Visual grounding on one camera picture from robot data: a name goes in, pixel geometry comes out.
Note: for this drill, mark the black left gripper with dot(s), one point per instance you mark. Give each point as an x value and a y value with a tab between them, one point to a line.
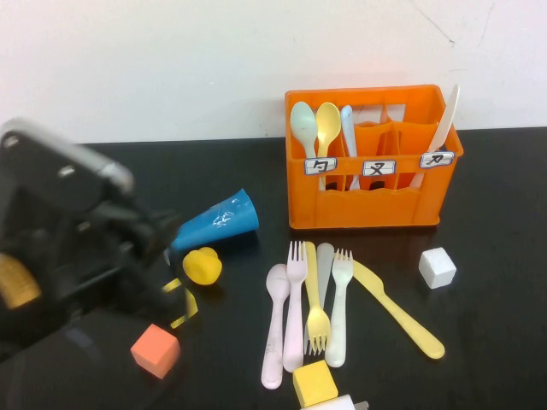
64	256

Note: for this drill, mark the pale green plastic spoon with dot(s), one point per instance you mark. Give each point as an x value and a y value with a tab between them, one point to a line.
302	121

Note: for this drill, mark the yellow plastic spoon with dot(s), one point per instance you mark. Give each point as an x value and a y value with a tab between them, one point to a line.
328	121

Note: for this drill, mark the orange plastic cutlery holder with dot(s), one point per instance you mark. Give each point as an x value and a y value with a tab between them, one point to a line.
363	209

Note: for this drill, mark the yellow plastic cap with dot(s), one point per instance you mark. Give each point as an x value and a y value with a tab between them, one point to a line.
203	267

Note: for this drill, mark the yellow foam cube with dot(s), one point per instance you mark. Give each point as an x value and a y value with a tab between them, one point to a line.
191	303
314	382

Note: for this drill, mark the blue cone cup clear base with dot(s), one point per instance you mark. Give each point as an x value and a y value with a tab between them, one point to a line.
213	226

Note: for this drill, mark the orange foam cube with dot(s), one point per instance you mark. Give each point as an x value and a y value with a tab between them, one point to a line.
154	350

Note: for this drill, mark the pink plastic spoon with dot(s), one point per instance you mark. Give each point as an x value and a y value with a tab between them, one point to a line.
278	282

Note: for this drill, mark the pink plastic fork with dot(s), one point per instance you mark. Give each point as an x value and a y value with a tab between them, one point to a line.
295	307

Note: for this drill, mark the grey translucent plastic knife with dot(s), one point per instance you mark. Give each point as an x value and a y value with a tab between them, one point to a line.
325	260

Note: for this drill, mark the yellow plastic fork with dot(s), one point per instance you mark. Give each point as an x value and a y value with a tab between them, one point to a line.
318	320

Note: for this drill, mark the white paper label spoon character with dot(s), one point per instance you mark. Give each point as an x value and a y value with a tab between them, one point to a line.
320	166

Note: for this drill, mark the white plastic fork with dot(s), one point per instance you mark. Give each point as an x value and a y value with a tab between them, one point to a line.
337	324

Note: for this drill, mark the white plug adapter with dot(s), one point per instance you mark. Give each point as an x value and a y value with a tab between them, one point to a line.
337	403

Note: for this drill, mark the light blue plastic utensil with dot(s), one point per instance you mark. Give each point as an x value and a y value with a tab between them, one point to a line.
347	128

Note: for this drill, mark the white paper label fork character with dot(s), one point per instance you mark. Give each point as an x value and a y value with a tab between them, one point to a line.
379	168

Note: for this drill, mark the yellow plastic knife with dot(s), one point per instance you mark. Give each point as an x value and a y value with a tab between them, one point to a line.
397	312

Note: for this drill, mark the white foam cube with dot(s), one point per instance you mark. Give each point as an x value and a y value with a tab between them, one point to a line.
436	269

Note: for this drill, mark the white paper label knife character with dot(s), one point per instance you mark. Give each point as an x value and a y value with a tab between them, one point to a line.
437	159

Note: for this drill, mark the white plastic knife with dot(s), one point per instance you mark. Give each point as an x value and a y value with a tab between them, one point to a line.
446	119

